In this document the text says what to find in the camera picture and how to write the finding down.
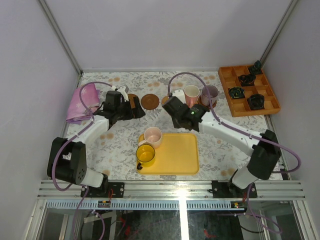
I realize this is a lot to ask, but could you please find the dark wooden coaster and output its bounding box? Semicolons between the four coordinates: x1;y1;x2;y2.
141;94;160;110

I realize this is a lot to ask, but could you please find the woven rattan coaster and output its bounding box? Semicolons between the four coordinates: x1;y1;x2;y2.
161;96;169;105

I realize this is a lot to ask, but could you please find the purple mug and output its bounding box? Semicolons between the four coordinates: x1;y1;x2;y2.
200;85;219;105

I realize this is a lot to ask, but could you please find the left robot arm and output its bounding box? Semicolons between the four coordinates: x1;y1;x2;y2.
47;86;146;198

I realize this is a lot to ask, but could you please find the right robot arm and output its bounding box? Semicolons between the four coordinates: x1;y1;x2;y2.
162;95;281;198

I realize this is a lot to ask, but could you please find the floral tablecloth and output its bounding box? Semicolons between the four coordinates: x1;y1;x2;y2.
80;71;268;180

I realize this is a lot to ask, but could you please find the pink snowflake cloth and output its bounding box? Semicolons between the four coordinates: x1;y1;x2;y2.
66;83;100;124

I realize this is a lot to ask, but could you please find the light pink mug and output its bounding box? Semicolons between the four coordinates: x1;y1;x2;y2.
138;127;163;149

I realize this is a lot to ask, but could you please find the yellow tray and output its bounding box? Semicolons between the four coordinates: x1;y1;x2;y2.
137;133;199;176

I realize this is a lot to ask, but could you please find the yellow mug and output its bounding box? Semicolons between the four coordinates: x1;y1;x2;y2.
136;144;156;171

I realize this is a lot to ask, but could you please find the black item in box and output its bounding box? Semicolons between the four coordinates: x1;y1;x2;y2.
228;86;245;99
247;94;265;111
238;73;256;87

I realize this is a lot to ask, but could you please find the orange compartment box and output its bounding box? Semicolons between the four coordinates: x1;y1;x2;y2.
218;65;281;117

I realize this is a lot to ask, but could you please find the black item on box corner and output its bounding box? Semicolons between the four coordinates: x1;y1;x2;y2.
248;60;263;75

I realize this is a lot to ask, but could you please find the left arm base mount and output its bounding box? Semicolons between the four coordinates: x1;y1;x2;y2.
86;182;125;199

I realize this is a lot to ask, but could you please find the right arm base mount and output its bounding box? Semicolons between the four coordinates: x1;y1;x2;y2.
207;180;258;199

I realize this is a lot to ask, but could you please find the aluminium frame rail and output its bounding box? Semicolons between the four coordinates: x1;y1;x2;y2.
37;180;306;201

